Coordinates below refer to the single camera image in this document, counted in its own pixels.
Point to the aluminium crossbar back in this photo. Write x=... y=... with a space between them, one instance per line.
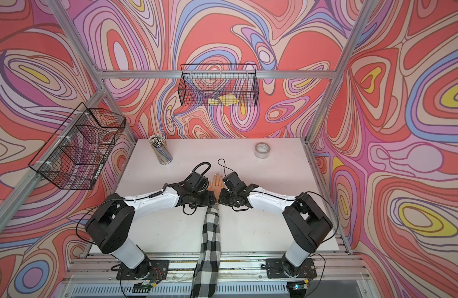
x=172 y=74

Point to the aluminium frame post left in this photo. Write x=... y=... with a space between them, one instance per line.
x=47 y=128

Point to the plaid sleeve mannequin forearm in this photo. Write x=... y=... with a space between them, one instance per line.
x=206 y=272

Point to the yellow sticky notes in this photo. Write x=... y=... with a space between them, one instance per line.
x=228 y=99

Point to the black wire basket back wall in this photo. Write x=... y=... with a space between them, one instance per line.
x=195 y=89

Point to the black wire basket wall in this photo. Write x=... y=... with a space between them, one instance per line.
x=195 y=89
x=79 y=148

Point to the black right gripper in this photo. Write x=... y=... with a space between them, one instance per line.
x=222 y=199

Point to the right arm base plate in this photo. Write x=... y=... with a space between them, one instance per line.
x=278 y=268

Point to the mannequin hand with glitter nails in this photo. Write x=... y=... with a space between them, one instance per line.
x=216 y=185

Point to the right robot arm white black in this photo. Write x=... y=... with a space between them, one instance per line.
x=307 y=222

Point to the aluminium frame post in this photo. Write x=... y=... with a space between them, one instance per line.
x=47 y=128
x=352 y=41

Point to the aluminium frame post right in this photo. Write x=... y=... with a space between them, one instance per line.
x=352 y=41

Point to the black wire basket left wall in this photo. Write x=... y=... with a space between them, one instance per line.
x=79 y=148

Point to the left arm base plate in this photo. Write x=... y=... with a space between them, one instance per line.
x=152 y=270

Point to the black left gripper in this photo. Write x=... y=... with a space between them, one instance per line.
x=209 y=199

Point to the clear tape roll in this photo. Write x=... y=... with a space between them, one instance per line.
x=262 y=150

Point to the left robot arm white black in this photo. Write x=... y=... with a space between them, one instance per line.
x=109 y=225

